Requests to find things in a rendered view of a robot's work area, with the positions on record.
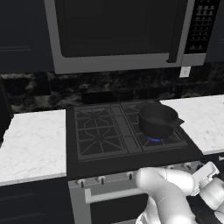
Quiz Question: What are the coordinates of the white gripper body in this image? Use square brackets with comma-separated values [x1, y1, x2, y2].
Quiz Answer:
[191, 161, 221, 196]

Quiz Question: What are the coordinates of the blue burner flame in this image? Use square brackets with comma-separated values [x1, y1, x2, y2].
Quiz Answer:
[146, 136, 163, 144]

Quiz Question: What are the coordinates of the black stove with oven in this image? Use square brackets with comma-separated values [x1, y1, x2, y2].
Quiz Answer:
[65, 99, 205, 224]

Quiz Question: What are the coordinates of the dark base cupboard drawer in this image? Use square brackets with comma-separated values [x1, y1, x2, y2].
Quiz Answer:
[200, 151, 224, 176]

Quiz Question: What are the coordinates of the black pot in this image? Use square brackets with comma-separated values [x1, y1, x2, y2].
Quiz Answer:
[138, 101, 186, 140]

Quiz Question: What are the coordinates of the silver oven door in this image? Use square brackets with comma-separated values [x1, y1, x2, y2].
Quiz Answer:
[69, 185, 152, 224]

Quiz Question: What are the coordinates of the silver microwave oven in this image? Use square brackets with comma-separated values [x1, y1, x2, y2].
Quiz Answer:
[43, 0, 221, 75]

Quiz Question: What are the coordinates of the black microwave door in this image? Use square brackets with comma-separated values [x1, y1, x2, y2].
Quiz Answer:
[53, 0, 189, 59]

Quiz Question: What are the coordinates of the dark base cupboard door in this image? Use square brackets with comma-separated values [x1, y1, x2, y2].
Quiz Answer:
[0, 176, 74, 224]

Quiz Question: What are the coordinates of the dark tall cabinet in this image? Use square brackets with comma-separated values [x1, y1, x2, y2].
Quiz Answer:
[0, 78, 15, 144]

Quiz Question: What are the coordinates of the silver oven door handle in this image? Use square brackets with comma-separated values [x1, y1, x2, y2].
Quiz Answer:
[84, 187, 144, 205]

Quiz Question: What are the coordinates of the white wall socket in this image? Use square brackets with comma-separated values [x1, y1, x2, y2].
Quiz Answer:
[179, 66, 192, 79]

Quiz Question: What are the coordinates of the dark wall cupboard door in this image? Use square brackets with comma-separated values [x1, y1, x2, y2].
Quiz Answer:
[0, 0, 55, 74]
[205, 0, 224, 64]

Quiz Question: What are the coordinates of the black microwave door handle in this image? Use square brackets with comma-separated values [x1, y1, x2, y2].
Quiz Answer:
[165, 0, 189, 64]

